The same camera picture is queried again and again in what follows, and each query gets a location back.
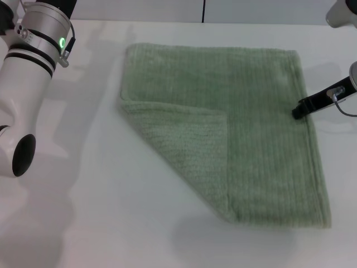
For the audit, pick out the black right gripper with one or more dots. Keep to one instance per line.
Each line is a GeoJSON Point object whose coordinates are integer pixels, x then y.
{"type": "Point", "coordinates": [323, 97]}

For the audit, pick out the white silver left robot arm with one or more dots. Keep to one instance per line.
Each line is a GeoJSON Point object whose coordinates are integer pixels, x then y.
{"type": "Point", "coordinates": [25, 83]}

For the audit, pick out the right wrist camera housing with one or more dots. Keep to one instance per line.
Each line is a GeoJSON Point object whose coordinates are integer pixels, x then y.
{"type": "Point", "coordinates": [340, 14]}

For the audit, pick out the left wrist camera housing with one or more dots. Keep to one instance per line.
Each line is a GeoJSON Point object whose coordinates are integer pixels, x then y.
{"type": "Point", "coordinates": [5, 19]}

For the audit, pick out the green ribbed towel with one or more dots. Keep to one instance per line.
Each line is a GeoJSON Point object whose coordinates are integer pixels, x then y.
{"type": "Point", "coordinates": [251, 111]}

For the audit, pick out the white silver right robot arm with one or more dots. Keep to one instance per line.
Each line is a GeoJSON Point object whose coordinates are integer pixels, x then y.
{"type": "Point", "coordinates": [354, 75]}

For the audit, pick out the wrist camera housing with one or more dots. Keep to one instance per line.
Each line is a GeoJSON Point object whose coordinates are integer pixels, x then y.
{"type": "Point", "coordinates": [340, 14]}
{"type": "Point", "coordinates": [5, 19]}

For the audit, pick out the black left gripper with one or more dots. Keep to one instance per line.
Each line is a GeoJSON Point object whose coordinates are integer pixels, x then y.
{"type": "Point", "coordinates": [65, 7]}

